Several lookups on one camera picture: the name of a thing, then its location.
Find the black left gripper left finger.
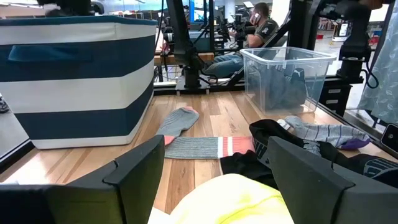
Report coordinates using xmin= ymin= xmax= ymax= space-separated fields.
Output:
xmin=0 ymin=134 xmax=166 ymax=224

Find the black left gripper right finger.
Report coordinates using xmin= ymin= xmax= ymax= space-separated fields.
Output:
xmin=267 ymin=136 xmax=398 ymax=224

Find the grey sock with purple toe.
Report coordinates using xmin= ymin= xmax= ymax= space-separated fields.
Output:
xmin=277 ymin=115 xmax=371 ymax=151

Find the plain white cloth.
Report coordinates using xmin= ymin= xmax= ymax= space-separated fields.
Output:
xmin=147 ymin=207 xmax=175 ymax=224

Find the black underwear with tag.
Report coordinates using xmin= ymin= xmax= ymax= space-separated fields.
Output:
xmin=220 ymin=119 xmax=398 ymax=190

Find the yellow cloth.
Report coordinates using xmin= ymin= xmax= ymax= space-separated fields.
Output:
xmin=161 ymin=173 xmax=295 ymax=224

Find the grey sock with pink stripes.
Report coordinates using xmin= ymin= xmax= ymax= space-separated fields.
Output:
xmin=155 ymin=106 xmax=256 ymax=160

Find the white leaf print cloth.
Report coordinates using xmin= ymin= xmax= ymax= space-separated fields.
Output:
xmin=357 ymin=0 xmax=398 ymax=125

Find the black drawer cabinet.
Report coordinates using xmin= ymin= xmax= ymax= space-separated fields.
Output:
xmin=318 ymin=77 xmax=354 ymax=118

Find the dark blue plastic bin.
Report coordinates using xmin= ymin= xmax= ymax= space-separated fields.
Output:
xmin=0 ymin=15 xmax=158 ymax=150

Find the clear plastic container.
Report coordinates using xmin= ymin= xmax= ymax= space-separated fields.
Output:
xmin=239 ymin=46 xmax=338 ymax=116

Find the person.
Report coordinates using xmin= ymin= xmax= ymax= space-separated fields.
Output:
xmin=203 ymin=2 xmax=280 ymax=78

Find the black camera module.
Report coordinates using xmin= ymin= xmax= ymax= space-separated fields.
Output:
xmin=381 ymin=123 xmax=398 ymax=153

